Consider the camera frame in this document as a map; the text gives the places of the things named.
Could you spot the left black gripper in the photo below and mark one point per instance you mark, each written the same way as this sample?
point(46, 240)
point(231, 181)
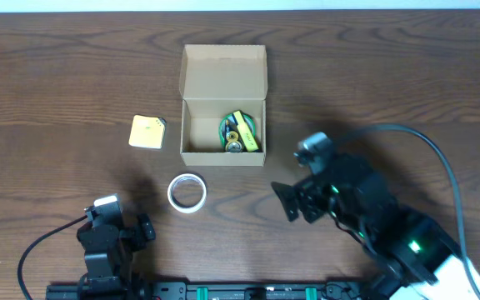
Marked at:
point(142, 232)

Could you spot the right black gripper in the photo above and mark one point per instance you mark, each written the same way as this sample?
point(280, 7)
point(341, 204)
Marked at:
point(304, 193)

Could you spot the white tape roll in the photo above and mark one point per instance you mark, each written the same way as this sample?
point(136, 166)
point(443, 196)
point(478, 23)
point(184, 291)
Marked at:
point(187, 193)

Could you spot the yellow highlighter pen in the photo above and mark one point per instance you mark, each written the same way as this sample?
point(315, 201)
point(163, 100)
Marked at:
point(245, 127)

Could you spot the green tape roll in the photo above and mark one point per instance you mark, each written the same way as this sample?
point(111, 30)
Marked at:
point(221, 130)

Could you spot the yellow sticky note pad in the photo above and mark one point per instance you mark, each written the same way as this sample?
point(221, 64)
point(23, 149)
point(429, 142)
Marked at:
point(147, 132)

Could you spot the brown cardboard box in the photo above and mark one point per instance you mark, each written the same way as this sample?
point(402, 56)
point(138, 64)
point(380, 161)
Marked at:
point(216, 80)

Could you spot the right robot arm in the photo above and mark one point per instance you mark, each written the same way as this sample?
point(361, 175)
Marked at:
point(418, 258)

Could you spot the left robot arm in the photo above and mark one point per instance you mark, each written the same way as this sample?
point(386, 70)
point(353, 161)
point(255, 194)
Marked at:
point(110, 269)

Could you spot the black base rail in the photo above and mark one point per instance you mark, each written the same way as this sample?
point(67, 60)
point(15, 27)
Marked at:
point(208, 291)

